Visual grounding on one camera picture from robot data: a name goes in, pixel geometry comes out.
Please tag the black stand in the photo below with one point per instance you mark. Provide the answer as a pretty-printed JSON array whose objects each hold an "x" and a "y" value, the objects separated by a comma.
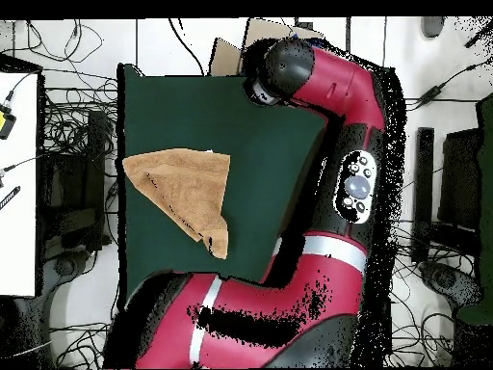
[
  {"x": 423, "y": 173},
  {"x": 94, "y": 173}
]

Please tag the black striped bar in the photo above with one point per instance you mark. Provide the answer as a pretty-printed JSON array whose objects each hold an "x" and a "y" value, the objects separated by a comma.
[{"x": 9, "y": 197}]

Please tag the dark green table cloth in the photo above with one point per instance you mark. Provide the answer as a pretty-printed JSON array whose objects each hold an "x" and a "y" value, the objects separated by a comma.
[{"x": 250, "y": 154}]

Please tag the black framed white panel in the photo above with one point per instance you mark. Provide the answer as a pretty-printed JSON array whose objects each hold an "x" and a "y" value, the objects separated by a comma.
[{"x": 347, "y": 27}]

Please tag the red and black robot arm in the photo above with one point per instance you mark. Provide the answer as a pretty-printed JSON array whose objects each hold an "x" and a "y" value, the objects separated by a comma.
[{"x": 339, "y": 88}]

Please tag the orange terry towel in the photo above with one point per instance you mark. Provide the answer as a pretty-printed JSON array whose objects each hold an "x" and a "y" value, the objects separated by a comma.
[{"x": 185, "y": 185}]

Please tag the black chair base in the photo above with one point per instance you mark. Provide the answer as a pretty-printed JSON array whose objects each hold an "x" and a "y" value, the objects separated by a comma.
[{"x": 443, "y": 279}]

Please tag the grey oval object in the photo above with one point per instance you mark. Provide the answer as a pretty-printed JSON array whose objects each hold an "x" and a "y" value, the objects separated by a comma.
[{"x": 432, "y": 25}]

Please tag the yellow emergency stop button box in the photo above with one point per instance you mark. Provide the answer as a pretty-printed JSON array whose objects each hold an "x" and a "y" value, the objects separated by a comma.
[{"x": 5, "y": 125}]

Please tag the brown cardboard box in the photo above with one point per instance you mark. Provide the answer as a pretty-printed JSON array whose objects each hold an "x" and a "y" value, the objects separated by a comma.
[{"x": 225, "y": 58}]

